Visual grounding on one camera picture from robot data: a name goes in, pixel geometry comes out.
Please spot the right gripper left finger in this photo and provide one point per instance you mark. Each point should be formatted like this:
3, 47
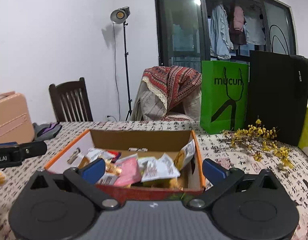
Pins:
58, 206

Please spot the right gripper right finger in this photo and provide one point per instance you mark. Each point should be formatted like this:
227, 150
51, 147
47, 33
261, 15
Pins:
245, 206

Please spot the pumpkin seed oat crisp packet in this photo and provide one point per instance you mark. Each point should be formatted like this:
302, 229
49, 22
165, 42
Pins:
185, 155

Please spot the white silver snack packet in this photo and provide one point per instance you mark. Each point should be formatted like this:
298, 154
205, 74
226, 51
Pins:
162, 168

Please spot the pink hard suitcase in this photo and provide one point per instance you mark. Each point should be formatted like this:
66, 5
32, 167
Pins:
15, 121

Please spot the grey purple pouch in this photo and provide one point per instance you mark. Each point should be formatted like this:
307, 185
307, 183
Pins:
45, 132

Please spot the calligraphy print tablecloth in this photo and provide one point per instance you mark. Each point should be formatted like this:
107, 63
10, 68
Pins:
294, 180

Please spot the yellow dried flower branch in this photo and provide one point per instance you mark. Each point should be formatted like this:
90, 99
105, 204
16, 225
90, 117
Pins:
257, 141

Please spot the red cardboard snack box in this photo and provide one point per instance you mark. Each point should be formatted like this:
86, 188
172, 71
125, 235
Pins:
154, 143

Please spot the pink snack packet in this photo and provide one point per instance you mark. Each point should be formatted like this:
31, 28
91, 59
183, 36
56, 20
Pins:
130, 172

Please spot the dark wooden chair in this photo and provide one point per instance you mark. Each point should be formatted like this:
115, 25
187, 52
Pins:
70, 101

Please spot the green mucun paper bag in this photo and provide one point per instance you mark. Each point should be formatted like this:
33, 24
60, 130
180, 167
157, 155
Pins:
224, 96

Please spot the black paper bag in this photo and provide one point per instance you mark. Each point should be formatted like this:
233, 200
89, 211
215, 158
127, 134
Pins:
278, 93

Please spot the chair with red patterned cloth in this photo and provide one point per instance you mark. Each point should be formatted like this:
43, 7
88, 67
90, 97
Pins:
168, 93

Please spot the hanging clothes on balcony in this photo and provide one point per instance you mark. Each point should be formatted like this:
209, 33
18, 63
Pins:
235, 28

